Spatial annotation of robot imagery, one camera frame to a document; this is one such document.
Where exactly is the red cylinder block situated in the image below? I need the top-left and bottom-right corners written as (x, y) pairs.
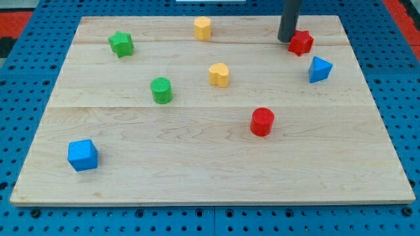
top-left (250, 108), bottom-right (275, 136)

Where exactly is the yellow heart block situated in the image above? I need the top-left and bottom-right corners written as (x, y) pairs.
top-left (209, 63), bottom-right (230, 88)

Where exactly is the green cylinder block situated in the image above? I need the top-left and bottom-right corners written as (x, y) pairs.
top-left (150, 77), bottom-right (173, 104)

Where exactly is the light wooden board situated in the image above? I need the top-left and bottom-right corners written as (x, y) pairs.
top-left (10, 15), bottom-right (415, 207)

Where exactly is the yellow pentagon block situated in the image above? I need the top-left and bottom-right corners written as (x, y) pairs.
top-left (194, 16), bottom-right (211, 40)

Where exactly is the green star block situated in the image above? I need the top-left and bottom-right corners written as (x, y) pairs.
top-left (108, 31), bottom-right (134, 58)

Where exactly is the red star block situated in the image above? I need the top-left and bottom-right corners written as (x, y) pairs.
top-left (288, 30), bottom-right (314, 56)

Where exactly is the blue triangle block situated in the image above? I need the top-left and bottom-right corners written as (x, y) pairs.
top-left (308, 56), bottom-right (333, 83)

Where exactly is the blue cube block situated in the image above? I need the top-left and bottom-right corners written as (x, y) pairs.
top-left (68, 139), bottom-right (98, 172)

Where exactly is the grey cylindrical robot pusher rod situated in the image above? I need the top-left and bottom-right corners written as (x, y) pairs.
top-left (278, 0), bottom-right (303, 43)

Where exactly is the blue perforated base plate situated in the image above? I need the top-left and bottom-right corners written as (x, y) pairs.
top-left (1, 1), bottom-right (419, 235)

